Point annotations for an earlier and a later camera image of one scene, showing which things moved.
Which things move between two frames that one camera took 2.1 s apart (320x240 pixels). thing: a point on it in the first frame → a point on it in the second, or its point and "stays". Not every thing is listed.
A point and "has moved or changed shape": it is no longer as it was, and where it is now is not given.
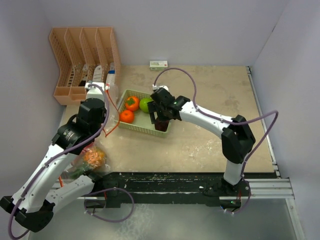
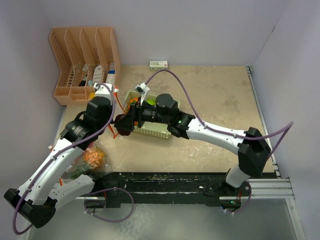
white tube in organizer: (97, 74) stays
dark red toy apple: (161, 125) → (122, 132)
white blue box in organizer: (111, 76) stays
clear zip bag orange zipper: (91, 160) stays
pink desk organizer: (82, 54) stays
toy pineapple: (93, 159) stays
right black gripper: (152, 108) → (127, 122)
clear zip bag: (113, 120) has moved or changed shape
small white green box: (158, 65) stays
